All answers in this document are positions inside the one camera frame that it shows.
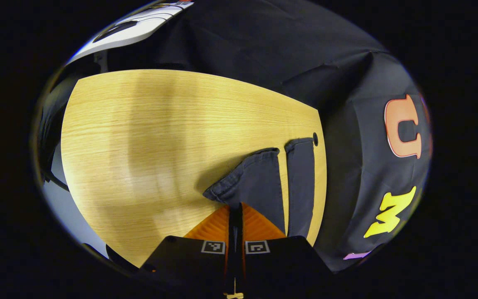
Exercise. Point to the white side desk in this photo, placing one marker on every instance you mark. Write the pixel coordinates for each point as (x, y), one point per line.
(139, 29)

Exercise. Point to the black backdrop cloth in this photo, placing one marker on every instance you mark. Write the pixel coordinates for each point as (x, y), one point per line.
(347, 166)

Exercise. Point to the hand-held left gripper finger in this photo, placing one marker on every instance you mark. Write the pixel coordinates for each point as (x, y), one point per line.
(239, 249)
(232, 249)

